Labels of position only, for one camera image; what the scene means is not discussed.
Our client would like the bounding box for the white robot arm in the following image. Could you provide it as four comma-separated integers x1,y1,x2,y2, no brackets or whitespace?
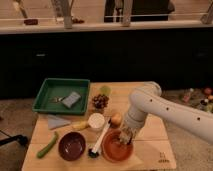
122,82,213,144

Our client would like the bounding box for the bunch of dark grapes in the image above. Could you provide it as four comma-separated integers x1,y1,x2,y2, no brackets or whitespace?
92,94,109,109

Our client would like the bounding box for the dark red object on shelf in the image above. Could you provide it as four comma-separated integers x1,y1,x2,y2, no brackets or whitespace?
24,19,38,25

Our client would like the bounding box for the black chair base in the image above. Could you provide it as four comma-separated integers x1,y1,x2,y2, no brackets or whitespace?
0,130,28,146

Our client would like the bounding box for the orange red bowl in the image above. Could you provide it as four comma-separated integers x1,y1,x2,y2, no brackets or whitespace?
101,130,133,162

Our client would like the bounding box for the dark maroon bowl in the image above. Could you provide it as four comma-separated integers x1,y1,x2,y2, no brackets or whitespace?
58,132,86,161

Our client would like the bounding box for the yellow banana piece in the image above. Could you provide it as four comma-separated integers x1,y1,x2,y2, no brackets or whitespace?
72,121,89,131

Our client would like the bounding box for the white round container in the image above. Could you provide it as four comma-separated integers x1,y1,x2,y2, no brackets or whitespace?
88,113,105,131

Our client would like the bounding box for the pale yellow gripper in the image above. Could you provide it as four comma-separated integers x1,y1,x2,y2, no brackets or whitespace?
120,125,139,138

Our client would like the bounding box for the wooden block eraser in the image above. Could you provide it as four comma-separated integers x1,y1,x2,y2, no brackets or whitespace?
119,132,132,145

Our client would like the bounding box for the green cucumber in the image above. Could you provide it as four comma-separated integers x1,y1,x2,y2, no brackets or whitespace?
36,132,59,159

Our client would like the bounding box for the grey triangular cloth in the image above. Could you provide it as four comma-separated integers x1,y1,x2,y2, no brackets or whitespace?
47,115,71,130

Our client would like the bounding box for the green plastic tray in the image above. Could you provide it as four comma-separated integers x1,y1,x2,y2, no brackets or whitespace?
32,78,90,116

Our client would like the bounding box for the grey sponge block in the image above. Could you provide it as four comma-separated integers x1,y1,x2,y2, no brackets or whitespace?
62,92,81,108

